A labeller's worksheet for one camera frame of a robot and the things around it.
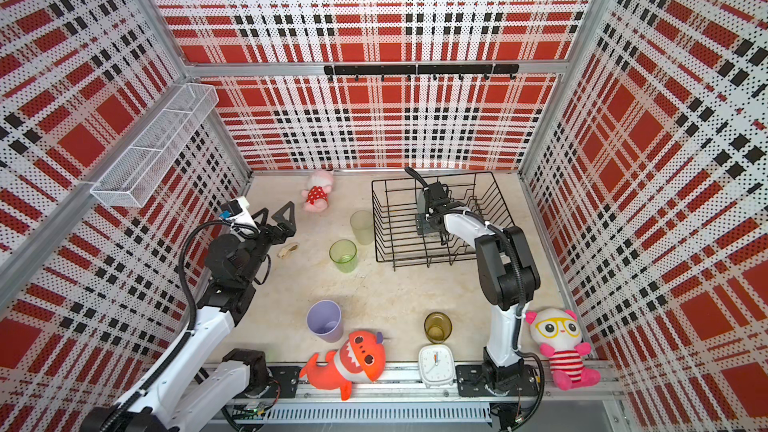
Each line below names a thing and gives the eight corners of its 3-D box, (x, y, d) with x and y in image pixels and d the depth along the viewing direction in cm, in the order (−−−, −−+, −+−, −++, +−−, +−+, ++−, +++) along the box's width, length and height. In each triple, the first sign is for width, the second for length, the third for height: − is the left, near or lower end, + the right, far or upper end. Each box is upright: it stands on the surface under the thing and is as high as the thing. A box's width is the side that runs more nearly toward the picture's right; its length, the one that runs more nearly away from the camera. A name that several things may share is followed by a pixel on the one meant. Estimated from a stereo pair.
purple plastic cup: (315, 349, 81) (302, 334, 71) (320, 317, 86) (309, 300, 76) (342, 349, 81) (334, 334, 71) (346, 317, 86) (339, 300, 76)
